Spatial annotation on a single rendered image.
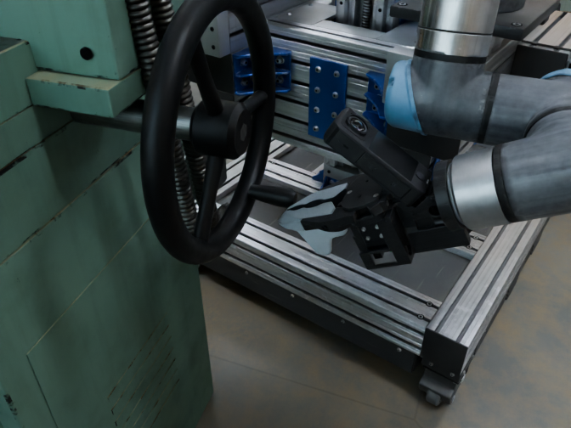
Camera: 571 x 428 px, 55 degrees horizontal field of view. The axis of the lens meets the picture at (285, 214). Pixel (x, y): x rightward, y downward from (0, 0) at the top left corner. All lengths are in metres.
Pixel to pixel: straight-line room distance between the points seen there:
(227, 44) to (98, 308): 0.61
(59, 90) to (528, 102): 0.46
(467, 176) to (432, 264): 0.84
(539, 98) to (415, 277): 0.78
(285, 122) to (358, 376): 0.62
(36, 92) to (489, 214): 0.45
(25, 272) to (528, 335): 1.24
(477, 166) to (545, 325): 1.11
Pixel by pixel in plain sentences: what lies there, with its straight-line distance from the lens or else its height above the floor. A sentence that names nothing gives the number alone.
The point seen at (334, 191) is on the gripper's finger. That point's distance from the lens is 0.62.
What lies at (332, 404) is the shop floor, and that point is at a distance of 1.31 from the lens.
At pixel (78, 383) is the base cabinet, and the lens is 0.80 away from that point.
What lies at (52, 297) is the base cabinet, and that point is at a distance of 0.70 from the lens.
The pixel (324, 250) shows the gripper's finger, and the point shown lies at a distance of 0.63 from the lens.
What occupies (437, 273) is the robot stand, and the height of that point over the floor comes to 0.21.
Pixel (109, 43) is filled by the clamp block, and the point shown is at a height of 0.91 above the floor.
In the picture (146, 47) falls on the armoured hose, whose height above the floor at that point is 0.89.
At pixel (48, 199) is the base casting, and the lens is 0.65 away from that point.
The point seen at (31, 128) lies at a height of 0.82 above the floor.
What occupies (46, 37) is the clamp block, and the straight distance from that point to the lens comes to 0.59.
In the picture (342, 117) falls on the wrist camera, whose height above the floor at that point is 0.84.
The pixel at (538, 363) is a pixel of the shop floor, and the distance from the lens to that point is 1.51.
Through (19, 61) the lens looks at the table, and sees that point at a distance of 0.60.
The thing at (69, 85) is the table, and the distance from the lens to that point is 0.57.
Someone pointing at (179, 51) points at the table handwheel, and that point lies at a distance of 0.47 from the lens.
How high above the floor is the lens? 1.08
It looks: 36 degrees down
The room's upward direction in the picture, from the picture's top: straight up
